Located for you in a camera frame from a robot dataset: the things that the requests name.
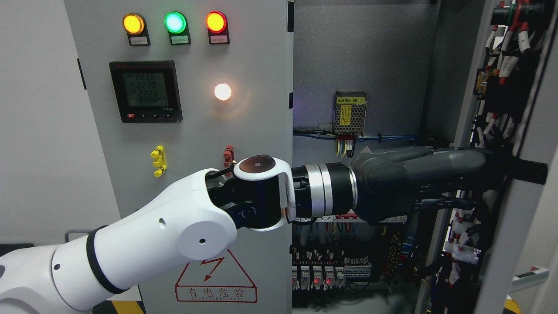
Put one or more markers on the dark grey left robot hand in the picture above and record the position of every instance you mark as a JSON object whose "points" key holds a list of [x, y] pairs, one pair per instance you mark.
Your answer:
{"points": [[390, 181]]}

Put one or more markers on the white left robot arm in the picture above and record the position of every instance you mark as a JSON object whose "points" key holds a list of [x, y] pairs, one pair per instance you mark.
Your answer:
{"points": [[195, 218]]}

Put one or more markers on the red indicator light left door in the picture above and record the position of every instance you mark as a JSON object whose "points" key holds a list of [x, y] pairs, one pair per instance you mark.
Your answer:
{"points": [[217, 26]]}

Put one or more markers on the green indicator light left door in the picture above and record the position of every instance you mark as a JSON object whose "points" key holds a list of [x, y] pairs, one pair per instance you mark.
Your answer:
{"points": [[177, 27]]}

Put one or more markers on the yellow indicator light left door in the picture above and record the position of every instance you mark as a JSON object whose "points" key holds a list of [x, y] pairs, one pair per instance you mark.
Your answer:
{"points": [[136, 28]]}

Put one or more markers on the metal mesh power supply module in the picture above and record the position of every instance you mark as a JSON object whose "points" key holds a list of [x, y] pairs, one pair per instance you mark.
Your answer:
{"points": [[349, 110]]}

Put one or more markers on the relay and terminal row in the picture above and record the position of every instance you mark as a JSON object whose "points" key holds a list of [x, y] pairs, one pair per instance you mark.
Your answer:
{"points": [[329, 267]]}

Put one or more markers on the white indicator light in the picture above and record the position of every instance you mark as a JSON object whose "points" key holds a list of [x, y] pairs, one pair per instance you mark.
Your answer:
{"points": [[223, 91]]}

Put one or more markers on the red electric hazard warning sticker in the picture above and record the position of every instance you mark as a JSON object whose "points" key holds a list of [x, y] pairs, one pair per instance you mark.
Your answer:
{"points": [[217, 279]]}

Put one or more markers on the black digital power meter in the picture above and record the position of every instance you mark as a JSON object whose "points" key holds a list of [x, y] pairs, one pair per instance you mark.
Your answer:
{"points": [[146, 91]]}

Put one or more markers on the black box at left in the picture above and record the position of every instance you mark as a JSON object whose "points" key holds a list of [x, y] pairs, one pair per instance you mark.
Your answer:
{"points": [[8, 248]]}

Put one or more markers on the red terminal post block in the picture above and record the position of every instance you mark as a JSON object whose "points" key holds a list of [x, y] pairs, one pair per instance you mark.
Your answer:
{"points": [[229, 155]]}

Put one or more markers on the yellow terminal post block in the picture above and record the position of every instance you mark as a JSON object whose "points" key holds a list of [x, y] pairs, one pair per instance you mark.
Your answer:
{"points": [[159, 161]]}

